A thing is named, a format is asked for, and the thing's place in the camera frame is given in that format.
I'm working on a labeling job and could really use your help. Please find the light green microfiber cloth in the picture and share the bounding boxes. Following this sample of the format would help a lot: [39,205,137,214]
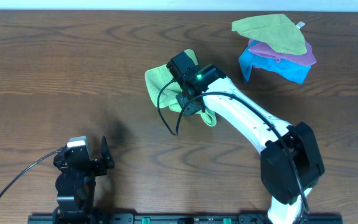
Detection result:
[144,64,217,127]

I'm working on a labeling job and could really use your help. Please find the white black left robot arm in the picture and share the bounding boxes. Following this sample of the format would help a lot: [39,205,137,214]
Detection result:
[52,136,115,223]

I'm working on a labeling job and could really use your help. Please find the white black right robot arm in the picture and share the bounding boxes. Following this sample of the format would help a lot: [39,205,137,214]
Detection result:
[168,65,325,223]

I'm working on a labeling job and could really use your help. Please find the purple cloth in pile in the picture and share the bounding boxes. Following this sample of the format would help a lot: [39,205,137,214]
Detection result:
[248,39,317,66]

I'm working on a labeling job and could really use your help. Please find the olive green cloth on pile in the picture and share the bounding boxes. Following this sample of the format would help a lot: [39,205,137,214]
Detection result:
[232,14,307,55]

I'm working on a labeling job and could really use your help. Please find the blue cloth in pile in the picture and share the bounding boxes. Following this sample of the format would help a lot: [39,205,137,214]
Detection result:
[238,46,311,85]

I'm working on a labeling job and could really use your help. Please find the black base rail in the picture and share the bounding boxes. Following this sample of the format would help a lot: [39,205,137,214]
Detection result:
[27,213,343,224]

